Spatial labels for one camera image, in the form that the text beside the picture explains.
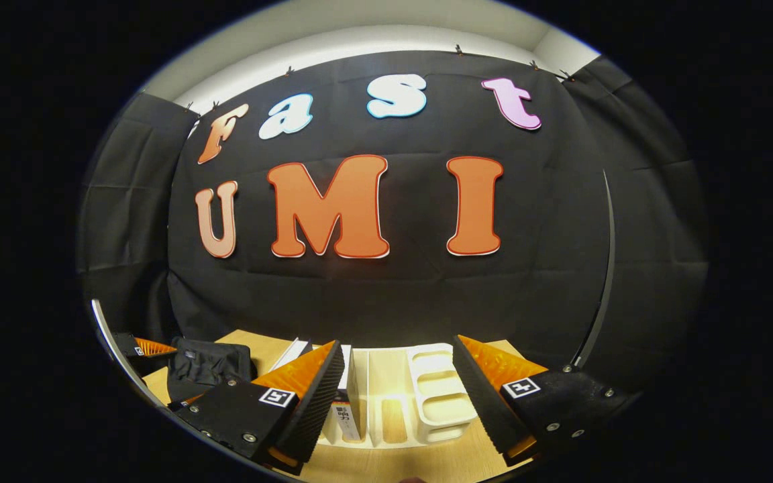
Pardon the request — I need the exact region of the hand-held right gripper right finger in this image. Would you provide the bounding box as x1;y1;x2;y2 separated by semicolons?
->
454;334;635;467

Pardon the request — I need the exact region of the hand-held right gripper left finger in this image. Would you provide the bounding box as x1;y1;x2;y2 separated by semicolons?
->
168;340;346;476

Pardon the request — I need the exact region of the white plastic bookshelf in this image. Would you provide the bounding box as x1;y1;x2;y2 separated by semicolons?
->
319;342;480;449

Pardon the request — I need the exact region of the black schoolbag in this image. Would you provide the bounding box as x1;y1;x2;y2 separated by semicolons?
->
167;337;258;405

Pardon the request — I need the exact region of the metal backdrop frame pole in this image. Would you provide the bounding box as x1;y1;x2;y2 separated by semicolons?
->
573;170;617;368
91;299;160;405

